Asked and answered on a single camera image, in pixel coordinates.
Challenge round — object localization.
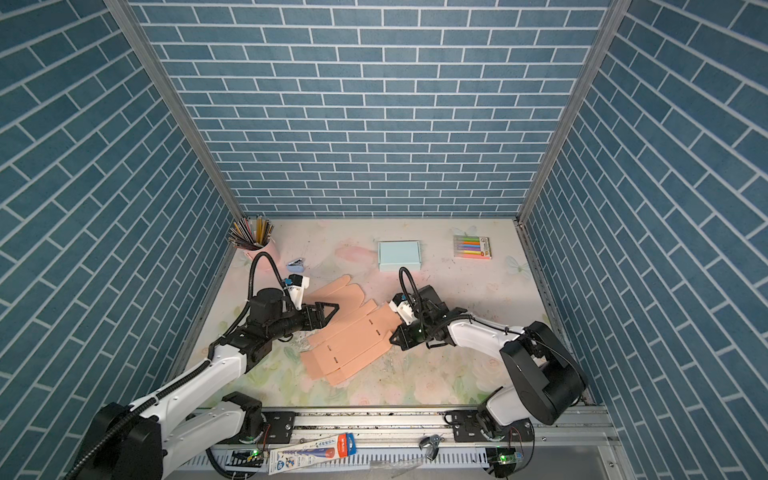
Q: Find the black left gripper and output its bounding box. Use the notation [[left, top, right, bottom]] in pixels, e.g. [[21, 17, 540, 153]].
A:
[[267, 302, 340, 343]]

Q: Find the pink paper box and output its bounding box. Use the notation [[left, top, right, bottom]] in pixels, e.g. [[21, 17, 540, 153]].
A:
[[300, 275, 401, 386]]

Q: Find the light teal paper box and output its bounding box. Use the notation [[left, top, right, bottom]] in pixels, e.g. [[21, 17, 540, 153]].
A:
[[377, 240, 422, 272]]

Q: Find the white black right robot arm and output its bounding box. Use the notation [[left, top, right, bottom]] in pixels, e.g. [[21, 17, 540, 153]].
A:
[[389, 285, 588, 440]]

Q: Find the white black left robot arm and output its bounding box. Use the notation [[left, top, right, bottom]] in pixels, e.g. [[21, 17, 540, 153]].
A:
[[66, 288, 340, 479]]

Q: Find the clear box of markers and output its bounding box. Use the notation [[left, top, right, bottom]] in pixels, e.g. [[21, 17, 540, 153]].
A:
[[453, 235, 492, 260]]

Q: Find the light blue small stapler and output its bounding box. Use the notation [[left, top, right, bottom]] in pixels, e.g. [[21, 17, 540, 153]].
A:
[[286, 258, 305, 274]]

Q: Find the pink metal pencil bucket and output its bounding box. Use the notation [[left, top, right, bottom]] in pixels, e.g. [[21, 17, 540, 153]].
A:
[[243, 238, 280, 263]]

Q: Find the bundle of coloured pencils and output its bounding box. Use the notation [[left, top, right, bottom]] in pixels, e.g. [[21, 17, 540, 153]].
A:
[[227, 216, 273, 251]]

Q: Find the small metal clip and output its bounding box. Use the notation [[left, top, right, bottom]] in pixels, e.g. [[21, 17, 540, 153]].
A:
[[418, 434, 444, 462]]

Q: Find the blue red white packet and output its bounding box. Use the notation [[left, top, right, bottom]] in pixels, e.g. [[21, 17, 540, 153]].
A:
[[268, 433, 357, 475]]

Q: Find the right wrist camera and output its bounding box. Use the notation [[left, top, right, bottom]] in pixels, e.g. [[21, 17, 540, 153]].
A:
[[389, 293, 416, 325]]

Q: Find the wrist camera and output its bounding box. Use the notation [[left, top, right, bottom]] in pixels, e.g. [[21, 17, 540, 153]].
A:
[[284, 274, 310, 310], [389, 293, 416, 325]]

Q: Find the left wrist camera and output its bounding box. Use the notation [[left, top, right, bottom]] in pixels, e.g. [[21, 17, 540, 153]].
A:
[[284, 274, 310, 310]]

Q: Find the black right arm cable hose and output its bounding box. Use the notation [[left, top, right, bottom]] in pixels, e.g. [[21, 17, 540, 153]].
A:
[[398, 266, 428, 319]]

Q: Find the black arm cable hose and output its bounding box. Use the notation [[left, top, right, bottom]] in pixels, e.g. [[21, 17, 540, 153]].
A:
[[62, 251, 286, 480], [398, 266, 428, 319]]

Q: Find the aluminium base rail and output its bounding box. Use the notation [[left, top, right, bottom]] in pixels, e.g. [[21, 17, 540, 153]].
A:
[[221, 405, 633, 479]]

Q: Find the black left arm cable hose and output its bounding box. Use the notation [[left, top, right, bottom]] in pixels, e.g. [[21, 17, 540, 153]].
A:
[[62, 251, 286, 480]]

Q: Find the aluminium left corner post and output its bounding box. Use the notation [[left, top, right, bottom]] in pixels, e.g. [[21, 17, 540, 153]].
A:
[[104, 0, 244, 218]]

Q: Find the aluminium corner post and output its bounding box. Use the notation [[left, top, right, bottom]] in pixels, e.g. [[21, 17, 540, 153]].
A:
[[104, 0, 244, 218], [517, 0, 631, 226]]

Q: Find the aluminium right corner post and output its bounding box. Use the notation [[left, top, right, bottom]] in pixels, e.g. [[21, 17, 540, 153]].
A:
[[517, 0, 631, 226]]

